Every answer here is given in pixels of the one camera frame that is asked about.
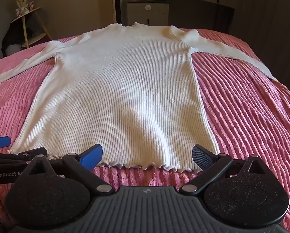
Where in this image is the white ribbed knit sweater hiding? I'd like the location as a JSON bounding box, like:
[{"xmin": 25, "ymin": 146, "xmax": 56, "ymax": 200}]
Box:
[{"xmin": 0, "ymin": 22, "xmax": 280, "ymax": 173}]

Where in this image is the black and white bag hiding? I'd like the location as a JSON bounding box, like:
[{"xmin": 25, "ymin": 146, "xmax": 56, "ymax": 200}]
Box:
[{"xmin": 2, "ymin": 22, "xmax": 30, "ymax": 55}]

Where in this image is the grey drawer nightstand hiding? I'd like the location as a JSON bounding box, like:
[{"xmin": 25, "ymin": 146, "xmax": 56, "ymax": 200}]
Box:
[{"xmin": 127, "ymin": 2, "xmax": 170, "ymax": 27}]

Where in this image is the wrapped flower bouquet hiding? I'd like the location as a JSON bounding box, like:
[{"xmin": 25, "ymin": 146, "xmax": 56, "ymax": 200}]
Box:
[{"xmin": 11, "ymin": 0, "xmax": 36, "ymax": 16}]

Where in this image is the wooden side table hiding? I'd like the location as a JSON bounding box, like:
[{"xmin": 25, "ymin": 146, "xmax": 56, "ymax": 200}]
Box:
[{"xmin": 10, "ymin": 7, "xmax": 52, "ymax": 48}]

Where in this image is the pink ribbed blanket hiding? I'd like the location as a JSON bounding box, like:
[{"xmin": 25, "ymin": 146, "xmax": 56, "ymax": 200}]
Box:
[{"xmin": 0, "ymin": 28, "xmax": 290, "ymax": 233}]

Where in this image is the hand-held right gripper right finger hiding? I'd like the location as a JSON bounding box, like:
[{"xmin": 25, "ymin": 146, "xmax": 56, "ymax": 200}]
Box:
[{"xmin": 179, "ymin": 144, "xmax": 269, "ymax": 196}]

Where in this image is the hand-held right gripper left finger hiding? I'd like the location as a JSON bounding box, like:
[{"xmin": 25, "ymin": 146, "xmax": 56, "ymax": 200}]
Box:
[{"xmin": 26, "ymin": 144, "xmax": 115, "ymax": 196}]

